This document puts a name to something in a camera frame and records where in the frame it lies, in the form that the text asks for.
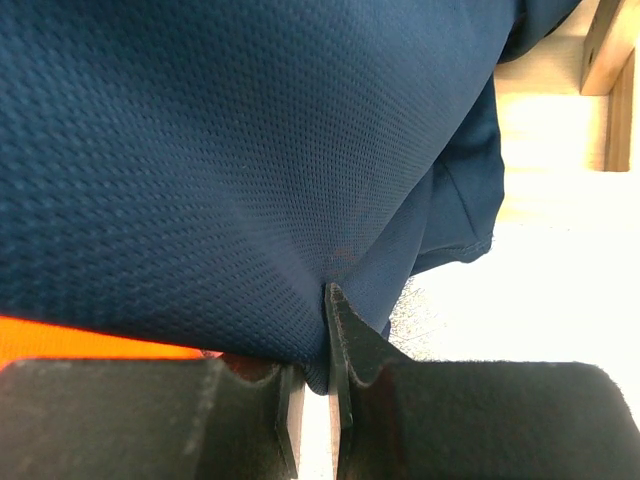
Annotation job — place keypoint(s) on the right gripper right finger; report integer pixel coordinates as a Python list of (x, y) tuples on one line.
[(397, 418)]

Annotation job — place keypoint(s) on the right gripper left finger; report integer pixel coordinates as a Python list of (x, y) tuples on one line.
[(222, 418)]

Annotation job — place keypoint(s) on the bright orange mesh shorts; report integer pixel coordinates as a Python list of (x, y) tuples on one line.
[(24, 339)]

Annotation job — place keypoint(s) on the navy blue shorts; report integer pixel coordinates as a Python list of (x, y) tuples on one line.
[(196, 172)]

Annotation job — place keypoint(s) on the wooden clothes rack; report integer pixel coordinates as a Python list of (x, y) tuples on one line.
[(569, 117)]

